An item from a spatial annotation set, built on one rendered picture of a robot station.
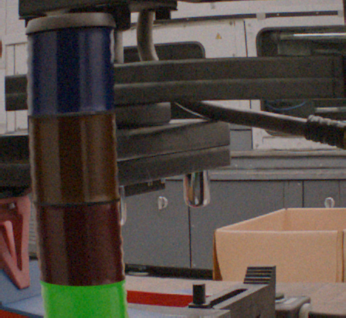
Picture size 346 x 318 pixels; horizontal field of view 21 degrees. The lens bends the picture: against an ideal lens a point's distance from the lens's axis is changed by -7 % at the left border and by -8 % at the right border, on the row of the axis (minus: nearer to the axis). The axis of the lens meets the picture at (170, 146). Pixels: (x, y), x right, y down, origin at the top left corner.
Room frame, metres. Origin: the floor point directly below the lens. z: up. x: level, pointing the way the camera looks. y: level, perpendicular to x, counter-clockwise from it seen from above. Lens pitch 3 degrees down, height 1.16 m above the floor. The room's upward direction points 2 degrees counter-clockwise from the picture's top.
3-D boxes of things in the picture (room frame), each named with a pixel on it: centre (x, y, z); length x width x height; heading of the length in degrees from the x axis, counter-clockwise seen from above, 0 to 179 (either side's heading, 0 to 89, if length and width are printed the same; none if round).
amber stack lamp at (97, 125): (0.39, 0.04, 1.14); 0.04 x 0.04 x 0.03
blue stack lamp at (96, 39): (0.39, 0.04, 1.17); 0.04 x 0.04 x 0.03
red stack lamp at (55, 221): (0.39, 0.04, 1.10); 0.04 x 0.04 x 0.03
